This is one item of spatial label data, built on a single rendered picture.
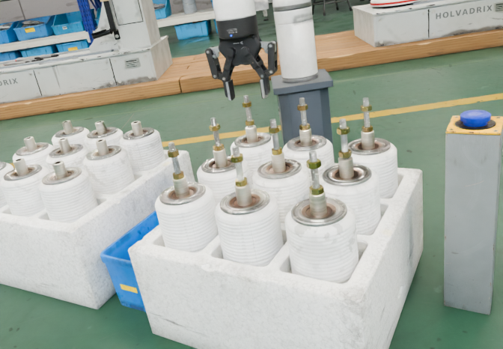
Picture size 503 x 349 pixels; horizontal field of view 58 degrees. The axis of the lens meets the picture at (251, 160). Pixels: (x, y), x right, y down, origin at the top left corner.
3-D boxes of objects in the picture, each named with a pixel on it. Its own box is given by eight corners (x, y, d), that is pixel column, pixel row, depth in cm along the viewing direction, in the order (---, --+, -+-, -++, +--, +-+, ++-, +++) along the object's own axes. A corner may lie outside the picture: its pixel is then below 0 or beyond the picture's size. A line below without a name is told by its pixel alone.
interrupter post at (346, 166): (337, 175, 72) (335, 156, 71) (351, 172, 72) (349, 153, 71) (342, 181, 70) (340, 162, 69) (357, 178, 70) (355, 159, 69)
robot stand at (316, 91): (284, 176, 134) (270, 76, 123) (333, 169, 133) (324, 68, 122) (287, 198, 121) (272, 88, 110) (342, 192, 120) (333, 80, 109)
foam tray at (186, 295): (256, 223, 111) (245, 156, 105) (423, 249, 92) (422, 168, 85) (151, 334, 81) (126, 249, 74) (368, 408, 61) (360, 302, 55)
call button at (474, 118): (461, 121, 69) (462, 108, 68) (491, 122, 67) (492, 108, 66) (458, 131, 66) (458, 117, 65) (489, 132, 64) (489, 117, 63)
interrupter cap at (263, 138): (236, 137, 97) (236, 134, 96) (272, 133, 95) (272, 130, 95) (232, 150, 90) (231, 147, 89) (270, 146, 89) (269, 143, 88)
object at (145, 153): (153, 190, 122) (135, 126, 115) (182, 193, 117) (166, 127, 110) (129, 208, 114) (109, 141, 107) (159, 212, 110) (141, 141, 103)
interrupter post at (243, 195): (233, 206, 68) (230, 186, 67) (242, 199, 70) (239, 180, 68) (247, 209, 66) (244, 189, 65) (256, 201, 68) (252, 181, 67)
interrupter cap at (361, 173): (316, 172, 74) (316, 168, 74) (361, 163, 75) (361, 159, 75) (331, 192, 67) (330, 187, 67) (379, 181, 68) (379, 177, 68)
